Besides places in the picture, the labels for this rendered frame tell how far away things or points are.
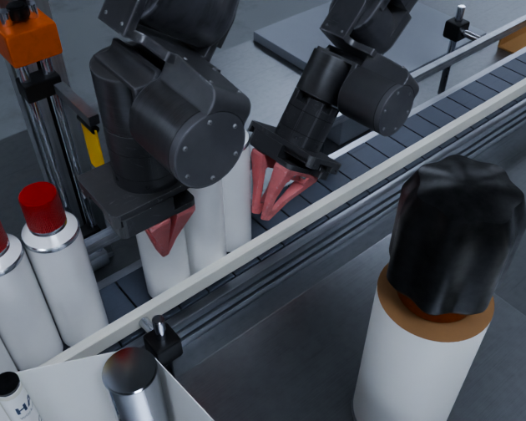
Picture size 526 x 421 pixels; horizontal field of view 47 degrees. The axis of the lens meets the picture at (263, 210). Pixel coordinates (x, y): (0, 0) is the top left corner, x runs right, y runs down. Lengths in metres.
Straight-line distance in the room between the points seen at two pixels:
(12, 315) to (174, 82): 0.29
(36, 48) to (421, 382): 0.42
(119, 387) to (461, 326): 0.25
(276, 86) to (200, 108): 0.74
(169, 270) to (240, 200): 0.11
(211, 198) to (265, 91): 0.51
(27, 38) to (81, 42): 2.58
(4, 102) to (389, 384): 2.43
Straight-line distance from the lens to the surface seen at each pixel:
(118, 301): 0.72
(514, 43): 1.35
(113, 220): 0.48
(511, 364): 0.70
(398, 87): 0.64
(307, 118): 0.68
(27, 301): 0.60
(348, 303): 0.70
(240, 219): 0.70
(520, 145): 1.07
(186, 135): 0.38
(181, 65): 0.41
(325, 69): 0.67
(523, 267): 0.87
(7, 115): 2.70
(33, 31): 0.56
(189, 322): 0.70
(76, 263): 0.59
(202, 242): 0.67
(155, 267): 0.65
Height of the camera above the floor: 1.43
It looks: 44 degrees down
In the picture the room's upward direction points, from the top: straight up
